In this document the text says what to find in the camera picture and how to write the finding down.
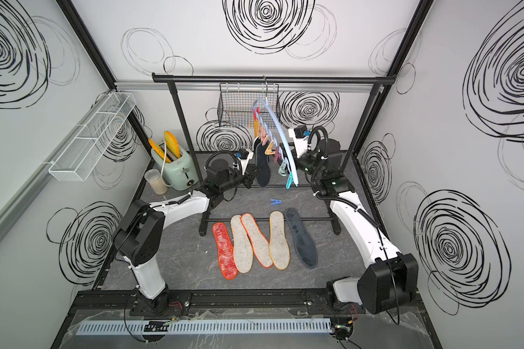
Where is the white insole yellow trim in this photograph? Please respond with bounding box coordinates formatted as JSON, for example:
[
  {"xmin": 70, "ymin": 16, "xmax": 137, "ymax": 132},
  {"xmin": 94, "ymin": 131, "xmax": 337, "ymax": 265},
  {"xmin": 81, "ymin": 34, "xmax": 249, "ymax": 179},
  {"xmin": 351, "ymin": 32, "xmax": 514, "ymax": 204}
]
[{"xmin": 269, "ymin": 211, "xmax": 291, "ymax": 270}]

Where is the teal clothespin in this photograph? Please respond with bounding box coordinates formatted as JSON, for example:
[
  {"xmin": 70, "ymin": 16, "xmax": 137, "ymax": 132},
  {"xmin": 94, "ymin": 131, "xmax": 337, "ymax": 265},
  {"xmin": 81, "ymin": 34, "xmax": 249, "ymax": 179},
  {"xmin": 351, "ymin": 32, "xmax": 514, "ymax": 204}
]
[{"xmin": 286, "ymin": 172, "xmax": 295, "ymax": 189}]

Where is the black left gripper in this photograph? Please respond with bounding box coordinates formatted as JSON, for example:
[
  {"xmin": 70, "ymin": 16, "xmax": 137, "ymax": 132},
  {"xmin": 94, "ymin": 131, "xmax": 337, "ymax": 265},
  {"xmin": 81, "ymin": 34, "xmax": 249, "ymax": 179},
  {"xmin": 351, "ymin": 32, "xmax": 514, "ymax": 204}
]
[{"xmin": 218, "ymin": 164, "xmax": 262, "ymax": 195}]

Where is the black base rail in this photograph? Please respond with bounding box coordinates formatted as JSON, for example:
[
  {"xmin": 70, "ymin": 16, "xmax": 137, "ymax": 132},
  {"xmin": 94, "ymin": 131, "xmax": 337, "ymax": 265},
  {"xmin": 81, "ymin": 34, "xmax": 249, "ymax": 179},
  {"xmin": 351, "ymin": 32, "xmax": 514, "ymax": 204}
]
[{"xmin": 71, "ymin": 285, "xmax": 424, "ymax": 319}]

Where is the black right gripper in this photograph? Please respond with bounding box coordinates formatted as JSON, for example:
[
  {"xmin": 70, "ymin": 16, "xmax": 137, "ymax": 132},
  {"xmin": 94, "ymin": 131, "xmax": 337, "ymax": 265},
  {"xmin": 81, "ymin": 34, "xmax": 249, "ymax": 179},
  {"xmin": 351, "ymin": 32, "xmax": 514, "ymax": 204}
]
[{"xmin": 271, "ymin": 143, "xmax": 325, "ymax": 182}]

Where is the red insole orange trim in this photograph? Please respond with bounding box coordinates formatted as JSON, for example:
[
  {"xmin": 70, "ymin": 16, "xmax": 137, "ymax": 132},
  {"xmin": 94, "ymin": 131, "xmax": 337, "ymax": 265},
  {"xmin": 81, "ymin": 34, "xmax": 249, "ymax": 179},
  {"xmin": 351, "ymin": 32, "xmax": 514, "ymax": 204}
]
[{"xmin": 213, "ymin": 222, "xmax": 238, "ymax": 280}]

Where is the black felt insole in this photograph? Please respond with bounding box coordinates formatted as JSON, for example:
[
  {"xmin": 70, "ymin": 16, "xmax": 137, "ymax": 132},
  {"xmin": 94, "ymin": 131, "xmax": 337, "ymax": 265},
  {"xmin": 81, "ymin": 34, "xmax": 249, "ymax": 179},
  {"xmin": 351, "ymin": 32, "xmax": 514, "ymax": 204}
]
[{"xmin": 254, "ymin": 138, "xmax": 271, "ymax": 187}]

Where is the pink clothespin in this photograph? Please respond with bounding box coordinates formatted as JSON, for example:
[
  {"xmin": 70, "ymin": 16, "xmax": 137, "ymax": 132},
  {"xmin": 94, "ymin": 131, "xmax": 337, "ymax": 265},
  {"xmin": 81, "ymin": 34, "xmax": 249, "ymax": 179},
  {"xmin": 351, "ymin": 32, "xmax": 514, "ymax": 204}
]
[{"xmin": 259, "ymin": 125, "xmax": 269, "ymax": 145}]

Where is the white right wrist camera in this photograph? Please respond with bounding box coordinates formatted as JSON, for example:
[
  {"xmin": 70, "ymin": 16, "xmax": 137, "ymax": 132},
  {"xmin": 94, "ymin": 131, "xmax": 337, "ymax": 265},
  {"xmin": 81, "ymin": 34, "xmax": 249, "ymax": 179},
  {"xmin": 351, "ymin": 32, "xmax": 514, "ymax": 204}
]
[{"xmin": 288, "ymin": 124, "xmax": 310, "ymax": 159}]

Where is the clear plastic cup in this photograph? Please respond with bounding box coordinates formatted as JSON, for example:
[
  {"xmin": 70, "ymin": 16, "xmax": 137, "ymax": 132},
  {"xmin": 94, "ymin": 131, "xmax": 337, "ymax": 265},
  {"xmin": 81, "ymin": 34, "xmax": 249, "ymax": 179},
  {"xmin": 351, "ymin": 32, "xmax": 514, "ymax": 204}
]
[{"xmin": 144, "ymin": 169, "xmax": 168, "ymax": 195}]

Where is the black corner frame post right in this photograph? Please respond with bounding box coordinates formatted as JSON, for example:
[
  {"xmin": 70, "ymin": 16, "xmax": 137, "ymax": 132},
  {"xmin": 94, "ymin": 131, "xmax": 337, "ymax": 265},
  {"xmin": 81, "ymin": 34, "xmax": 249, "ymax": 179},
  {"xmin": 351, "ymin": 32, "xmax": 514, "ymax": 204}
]
[{"xmin": 349, "ymin": 1, "xmax": 434, "ymax": 156}]

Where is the aluminium wall rail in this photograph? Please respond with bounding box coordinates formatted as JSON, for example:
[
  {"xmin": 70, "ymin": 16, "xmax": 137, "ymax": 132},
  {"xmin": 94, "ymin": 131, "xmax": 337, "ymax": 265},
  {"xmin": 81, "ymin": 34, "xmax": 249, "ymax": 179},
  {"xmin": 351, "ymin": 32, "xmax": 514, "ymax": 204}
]
[{"xmin": 116, "ymin": 81, "xmax": 373, "ymax": 93}]

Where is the black corrugated cable hose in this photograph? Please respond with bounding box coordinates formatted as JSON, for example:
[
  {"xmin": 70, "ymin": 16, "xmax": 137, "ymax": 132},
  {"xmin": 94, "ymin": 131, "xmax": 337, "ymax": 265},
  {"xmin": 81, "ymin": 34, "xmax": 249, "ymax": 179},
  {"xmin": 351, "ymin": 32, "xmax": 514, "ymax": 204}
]
[{"xmin": 307, "ymin": 125, "xmax": 383, "ymax": 230}]

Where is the black corner frame post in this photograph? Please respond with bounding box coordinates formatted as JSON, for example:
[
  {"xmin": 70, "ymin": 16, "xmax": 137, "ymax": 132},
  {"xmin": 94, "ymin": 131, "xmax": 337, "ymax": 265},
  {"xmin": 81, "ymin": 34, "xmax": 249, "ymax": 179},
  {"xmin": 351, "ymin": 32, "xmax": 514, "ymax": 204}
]
[
  {"xmin": 55, "ymin": 0, "xmax": 151, "ymax": 152},
  {"xmin": 349, "ymin": 1, "xmax": 434, "ymax": 156}
]

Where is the orange clothespin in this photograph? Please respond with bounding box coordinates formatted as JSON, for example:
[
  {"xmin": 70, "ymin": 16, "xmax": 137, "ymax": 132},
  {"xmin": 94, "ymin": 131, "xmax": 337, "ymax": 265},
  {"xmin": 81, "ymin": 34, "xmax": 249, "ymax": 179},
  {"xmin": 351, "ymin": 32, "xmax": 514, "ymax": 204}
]
[{"xmin": 264, "ymin": 140, "xmax": 275, "ymax": 156}]

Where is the white insole orange trim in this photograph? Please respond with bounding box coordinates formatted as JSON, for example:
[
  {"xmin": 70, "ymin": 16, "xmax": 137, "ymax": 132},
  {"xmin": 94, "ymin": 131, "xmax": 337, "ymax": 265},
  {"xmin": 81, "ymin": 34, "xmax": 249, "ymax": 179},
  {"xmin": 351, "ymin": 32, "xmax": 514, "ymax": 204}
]
[
  {"xmin": 231, "ymin": 215, "xmax": 253, "ymax": 273},
  {"xmin": 240, "ymin": 213, "xmax": 273, "ymax": 268}
]

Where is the light blue arc hanger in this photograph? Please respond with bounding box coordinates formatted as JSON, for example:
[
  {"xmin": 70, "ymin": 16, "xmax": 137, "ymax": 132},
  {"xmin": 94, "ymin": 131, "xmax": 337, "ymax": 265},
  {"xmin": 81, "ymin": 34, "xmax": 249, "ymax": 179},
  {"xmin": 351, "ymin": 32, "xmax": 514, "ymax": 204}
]
[{"xmin": 252, "ymin": 99, "xmax": 298, "ymax": 186}]

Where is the black corner frame post left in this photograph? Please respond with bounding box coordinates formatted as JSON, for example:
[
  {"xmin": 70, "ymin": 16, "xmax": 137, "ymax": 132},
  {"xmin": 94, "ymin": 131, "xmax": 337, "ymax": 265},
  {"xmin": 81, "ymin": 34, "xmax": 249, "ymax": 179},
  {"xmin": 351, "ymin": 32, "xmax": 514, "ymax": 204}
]
[{"xmin": 55, "ymin": 0, "xmax": 151, "ymax": 152}]

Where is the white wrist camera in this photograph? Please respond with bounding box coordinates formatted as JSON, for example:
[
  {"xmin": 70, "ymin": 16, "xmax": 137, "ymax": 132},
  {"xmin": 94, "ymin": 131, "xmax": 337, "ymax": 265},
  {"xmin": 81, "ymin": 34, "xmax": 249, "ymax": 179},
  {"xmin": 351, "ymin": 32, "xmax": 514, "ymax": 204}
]
[
  {"xmin": 236, "ymin": 148, "xmax": 254, "ymax": 175},
  {"xmin": 288, "ymin": 124, "xmax": 310, "ymax": 159}
]

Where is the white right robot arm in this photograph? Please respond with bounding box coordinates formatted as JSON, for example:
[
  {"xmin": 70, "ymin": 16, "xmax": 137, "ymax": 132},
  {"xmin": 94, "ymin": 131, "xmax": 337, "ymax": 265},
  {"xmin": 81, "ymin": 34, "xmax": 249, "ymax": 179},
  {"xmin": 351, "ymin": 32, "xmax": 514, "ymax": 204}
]
[{"xmin": 286, "ymin": 137, "xmax": 419, "ymax": 314}]

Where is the black metal clothes rack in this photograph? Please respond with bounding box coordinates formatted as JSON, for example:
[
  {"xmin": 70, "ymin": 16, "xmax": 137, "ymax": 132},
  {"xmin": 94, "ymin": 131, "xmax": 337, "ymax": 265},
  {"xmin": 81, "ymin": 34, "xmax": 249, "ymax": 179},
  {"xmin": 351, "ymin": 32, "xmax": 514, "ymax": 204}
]
[{"xmin": 151, "ymin": 73, "xmax": 396, "ymax": 238}]

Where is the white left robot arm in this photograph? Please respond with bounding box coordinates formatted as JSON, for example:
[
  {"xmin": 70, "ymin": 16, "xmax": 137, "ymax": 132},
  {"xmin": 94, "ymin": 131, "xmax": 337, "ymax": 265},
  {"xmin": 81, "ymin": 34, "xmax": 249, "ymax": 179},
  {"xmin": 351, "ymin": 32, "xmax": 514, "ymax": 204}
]
[{"xmin": 113, "ymin": 159, "xmax": 262, "ymax": 300}]

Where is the white wire wall shelf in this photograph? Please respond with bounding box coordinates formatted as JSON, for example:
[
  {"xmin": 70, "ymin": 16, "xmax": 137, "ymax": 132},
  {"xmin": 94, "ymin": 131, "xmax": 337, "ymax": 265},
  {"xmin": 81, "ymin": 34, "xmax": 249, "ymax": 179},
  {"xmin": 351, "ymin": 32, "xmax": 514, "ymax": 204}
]
[{"xmin": 48, "ymin": 92, "xmax": 136, "ymax": 182}]

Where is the grey slotted cable duct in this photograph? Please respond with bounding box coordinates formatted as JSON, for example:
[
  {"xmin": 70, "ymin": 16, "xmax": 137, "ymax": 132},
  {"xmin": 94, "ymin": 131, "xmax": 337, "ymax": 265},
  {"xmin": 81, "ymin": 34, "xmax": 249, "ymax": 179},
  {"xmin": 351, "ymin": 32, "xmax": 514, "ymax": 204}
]
[{"xmin": 76, "ymin": 318, "xmax": 333, "ymax": 337}]

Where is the purple clothespin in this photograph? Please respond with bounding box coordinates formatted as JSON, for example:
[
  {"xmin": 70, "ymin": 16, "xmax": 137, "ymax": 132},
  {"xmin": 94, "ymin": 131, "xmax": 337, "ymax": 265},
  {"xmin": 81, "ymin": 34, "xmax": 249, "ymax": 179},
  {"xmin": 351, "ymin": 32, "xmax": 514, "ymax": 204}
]
[{"xmin": 274, "ymin": 146, "xmax": 283, "ymax": 164}]

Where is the dark grey felt insole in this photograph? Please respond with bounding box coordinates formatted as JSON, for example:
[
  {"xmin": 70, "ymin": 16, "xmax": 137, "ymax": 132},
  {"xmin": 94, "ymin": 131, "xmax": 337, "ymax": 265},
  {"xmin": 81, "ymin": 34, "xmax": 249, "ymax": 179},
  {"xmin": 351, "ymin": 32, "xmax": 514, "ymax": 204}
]
[{"xmin": 285, "ymin": 208, "xmax": 318, "ymax": 269}]

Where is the mint green toaster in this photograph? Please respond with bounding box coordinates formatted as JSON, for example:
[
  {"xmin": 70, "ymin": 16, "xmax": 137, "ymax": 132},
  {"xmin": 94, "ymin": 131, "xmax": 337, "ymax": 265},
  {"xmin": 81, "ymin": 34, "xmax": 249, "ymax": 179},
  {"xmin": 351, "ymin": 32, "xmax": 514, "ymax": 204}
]
[{"xmin": 151, "ymin": 149, "xmax": 199, "ymax": 191}]

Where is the mint green clothespin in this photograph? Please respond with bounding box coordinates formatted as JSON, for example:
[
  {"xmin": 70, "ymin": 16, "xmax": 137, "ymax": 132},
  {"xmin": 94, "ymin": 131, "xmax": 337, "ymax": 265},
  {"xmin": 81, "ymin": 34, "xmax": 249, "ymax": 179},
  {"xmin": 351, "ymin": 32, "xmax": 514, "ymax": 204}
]
[{"xmin": 278, "ymin": 159, "xmax": 289, "ymax": 177}]

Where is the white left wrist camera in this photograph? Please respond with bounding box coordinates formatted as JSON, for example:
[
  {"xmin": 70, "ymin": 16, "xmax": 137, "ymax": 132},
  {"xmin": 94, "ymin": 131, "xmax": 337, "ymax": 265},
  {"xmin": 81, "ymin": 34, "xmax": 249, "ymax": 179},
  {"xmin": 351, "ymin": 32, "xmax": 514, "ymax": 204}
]
[{"xmin": 236, "ymin": 148, "xmax": 254, "ymax": 175}]

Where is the black wire wall basket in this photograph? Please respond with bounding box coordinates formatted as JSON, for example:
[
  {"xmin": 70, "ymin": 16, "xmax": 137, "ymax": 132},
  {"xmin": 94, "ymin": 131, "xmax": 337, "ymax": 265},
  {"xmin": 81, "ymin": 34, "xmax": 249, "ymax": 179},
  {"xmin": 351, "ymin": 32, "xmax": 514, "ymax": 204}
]
[{"xmin": 217, "ymin": 83, "xmax": 280, "ymax": 129}]

